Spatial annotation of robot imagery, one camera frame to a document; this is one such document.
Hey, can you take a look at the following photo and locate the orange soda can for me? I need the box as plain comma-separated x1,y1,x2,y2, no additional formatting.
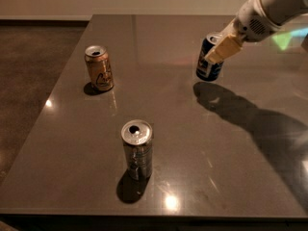
85,45,114,92

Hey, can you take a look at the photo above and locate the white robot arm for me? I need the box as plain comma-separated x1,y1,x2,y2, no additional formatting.
205,0,308,64

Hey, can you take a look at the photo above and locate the blue pepsi can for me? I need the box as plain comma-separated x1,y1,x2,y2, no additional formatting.
196,32,223,82

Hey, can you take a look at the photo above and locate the silver redbull can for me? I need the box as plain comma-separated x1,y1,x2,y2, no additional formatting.
121,119,153,181

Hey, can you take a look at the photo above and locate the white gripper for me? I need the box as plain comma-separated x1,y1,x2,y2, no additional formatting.
205,0,281,64

